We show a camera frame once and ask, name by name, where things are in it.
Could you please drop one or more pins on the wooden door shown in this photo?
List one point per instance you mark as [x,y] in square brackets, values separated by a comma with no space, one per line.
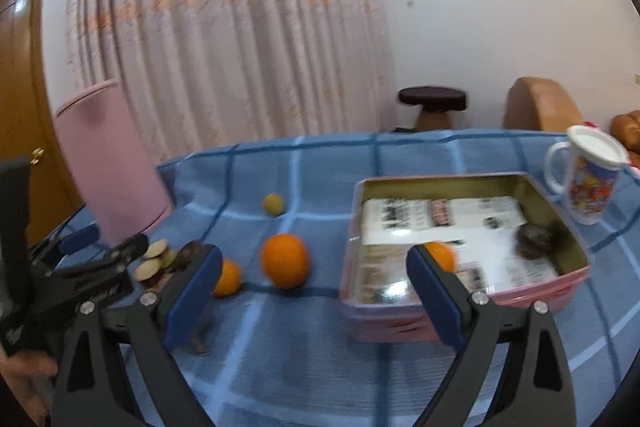
[15,82]

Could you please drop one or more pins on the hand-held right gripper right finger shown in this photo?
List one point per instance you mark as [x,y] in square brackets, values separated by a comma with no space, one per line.
[437,302]

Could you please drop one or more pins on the person's left hand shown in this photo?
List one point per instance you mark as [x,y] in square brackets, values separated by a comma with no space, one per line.
[27,377]

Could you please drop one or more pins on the small yellow fruit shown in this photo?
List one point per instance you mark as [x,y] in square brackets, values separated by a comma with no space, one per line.
[273,205]

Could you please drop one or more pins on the white mug lid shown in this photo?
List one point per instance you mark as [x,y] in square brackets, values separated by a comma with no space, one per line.
[597,144]

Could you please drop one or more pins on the brown leather armchair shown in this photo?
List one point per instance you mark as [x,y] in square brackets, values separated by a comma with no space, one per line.
[540,102]

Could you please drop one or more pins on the dark wrinkled round fruit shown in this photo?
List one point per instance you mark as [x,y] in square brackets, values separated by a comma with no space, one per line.
[534,239]

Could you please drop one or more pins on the brass door knob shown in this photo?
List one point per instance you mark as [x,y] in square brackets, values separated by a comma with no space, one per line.
[37,154]

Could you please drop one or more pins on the pale floral curtain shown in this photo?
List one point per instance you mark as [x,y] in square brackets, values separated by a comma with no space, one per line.
[225,32]

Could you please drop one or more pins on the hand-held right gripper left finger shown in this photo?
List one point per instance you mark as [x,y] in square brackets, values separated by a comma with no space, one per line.
[192,297]

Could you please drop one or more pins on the newspaper lining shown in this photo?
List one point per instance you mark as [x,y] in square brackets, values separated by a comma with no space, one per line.
[475,217]

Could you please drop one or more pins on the pink tin box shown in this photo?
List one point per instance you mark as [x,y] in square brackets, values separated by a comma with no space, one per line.
[380,322]

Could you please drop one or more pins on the large orange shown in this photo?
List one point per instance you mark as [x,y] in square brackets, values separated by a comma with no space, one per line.
[284,259]

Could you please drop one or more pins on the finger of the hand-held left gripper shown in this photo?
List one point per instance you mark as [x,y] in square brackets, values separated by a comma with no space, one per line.
[127,252]
[80,238]

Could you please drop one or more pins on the blue plaid blanket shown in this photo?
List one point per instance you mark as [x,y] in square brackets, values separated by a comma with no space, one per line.
[300,357]

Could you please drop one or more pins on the white printed mug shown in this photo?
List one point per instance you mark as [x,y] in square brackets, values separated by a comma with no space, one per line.
[590,192]

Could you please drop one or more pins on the round dark-topped stool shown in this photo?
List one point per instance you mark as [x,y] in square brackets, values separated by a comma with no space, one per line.
[432,97]

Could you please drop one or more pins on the pink container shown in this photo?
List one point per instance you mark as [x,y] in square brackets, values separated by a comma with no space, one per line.
[110,157]

